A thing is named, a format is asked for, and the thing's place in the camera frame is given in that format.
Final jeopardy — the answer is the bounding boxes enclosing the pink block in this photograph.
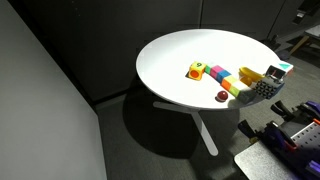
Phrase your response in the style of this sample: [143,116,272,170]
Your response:
[209,65,225,80]

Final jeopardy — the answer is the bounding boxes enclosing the blue block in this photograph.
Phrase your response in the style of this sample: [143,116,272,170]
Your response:
[216,69,232,85]

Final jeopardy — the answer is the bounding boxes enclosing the orange block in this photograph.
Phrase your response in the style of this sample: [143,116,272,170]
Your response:
[221,75,239,92]

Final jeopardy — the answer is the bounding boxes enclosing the white grey block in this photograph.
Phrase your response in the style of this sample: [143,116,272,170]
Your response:
[238,87,258,104]

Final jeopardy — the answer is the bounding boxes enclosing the yellow orange number cube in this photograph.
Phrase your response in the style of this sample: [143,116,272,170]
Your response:
[187,61,207,82]

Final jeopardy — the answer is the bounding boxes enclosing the white table base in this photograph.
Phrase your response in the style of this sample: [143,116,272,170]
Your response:
[152,100,220,157]

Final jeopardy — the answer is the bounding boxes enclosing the dark red ball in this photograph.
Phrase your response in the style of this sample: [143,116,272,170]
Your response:
[216,90,229,102]

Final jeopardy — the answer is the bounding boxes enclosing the yellow banana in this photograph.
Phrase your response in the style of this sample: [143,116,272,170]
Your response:
[238,66,265,83]

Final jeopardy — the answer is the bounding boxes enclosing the black purple clamp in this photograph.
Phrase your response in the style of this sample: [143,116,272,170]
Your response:
[237,119,298,152]
[270,99,320,123]
[304,159,320,180]

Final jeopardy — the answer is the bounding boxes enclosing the grey flat board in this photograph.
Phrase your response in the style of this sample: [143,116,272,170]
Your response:
[233,141,302,180]

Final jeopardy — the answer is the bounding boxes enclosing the white cube teal triangle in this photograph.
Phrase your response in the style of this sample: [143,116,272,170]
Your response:
[265,61,295,82]

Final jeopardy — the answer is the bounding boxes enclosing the wooden leg white table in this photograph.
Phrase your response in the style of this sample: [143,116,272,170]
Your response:
[288,24,320,56]

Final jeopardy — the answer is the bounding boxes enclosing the perforated metal plate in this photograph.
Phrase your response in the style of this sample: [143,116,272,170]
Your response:
[289,121,320,152]

